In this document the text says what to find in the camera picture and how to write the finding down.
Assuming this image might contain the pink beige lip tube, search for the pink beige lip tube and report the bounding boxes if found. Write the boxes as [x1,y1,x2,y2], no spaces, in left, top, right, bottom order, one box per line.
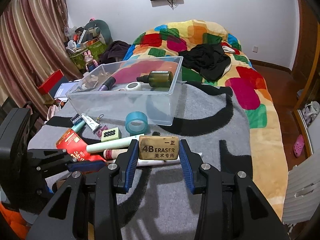
[103,149,127,160]

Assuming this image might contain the colorful patchwork blanket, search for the colorful patchwork blanket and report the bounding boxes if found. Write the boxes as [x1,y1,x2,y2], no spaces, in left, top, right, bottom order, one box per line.
[125,20,288,216]

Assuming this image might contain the pink rabbit figurine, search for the pink rabbit figurine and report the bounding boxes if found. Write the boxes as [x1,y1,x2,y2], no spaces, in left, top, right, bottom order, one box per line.
[84,50,98,72]

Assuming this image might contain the clear plastic storage box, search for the clear plastic storage box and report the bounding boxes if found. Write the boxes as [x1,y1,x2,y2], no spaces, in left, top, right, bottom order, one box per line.
[66,56,183,126]

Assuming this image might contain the green glass dropper bottle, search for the green glass dropper bottle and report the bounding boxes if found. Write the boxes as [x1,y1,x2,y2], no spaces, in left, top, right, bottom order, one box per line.
[136,71,173,88]

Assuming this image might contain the grey neck pillow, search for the grey neck pillow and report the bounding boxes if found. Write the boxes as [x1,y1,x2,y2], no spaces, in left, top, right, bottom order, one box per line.
[84,20,112,45]

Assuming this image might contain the pale green tube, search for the pale green tube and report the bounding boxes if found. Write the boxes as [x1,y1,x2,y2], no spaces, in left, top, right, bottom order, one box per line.
[86,134,144,153]

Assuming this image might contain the dark purple clothing pile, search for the dark purple clothing pile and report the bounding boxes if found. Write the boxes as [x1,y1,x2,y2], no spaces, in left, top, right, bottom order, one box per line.
[98,41,131,64]

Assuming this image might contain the brown 4B eraser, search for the brown 4B eraser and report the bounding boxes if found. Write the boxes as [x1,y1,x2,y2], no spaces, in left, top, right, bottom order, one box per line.
[139,135,180,160]

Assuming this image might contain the blue notebook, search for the blue notebook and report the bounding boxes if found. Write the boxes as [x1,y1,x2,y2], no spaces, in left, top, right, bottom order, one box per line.
[54,82,77,99]

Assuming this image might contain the red box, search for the red box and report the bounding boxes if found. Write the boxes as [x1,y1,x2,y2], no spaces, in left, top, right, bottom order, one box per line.
[37,69,64,95]

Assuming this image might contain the blue tape roll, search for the blue tape roll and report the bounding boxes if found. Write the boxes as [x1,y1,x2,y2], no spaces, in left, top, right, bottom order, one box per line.
[125,111,149,135]

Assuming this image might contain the green storage bag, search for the green storage bag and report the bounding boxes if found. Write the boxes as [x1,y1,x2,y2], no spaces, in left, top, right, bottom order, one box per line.
[69,41,107,70]

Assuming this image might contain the red envelope packet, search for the red envelope packet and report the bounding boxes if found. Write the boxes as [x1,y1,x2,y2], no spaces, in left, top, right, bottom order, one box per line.
[56,128,106,162]

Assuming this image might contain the pink croc shoe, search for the pink croc shoe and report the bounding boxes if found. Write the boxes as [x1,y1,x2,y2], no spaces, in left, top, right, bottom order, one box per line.
[293,134,304,158]

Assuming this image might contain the white tape roll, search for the white tape roll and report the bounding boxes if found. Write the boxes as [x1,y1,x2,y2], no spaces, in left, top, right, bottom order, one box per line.
[125,82,142,91]

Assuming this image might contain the purple lipstick tube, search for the purple lipstick tube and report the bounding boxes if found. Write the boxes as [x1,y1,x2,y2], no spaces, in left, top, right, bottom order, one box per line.
[98,76,116,91]

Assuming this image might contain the small white ointment tube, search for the small white ointment tube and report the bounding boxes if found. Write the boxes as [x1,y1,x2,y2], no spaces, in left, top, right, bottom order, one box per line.
[81,113,100,133]

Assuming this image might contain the striped pink curtain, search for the striped pink curtain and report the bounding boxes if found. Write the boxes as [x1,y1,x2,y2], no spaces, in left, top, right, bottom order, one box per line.
[1,0,82,118]

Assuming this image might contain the black clothing pile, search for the black clothing pile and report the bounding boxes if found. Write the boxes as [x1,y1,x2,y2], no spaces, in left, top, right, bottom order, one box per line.
[178,43,231,82]

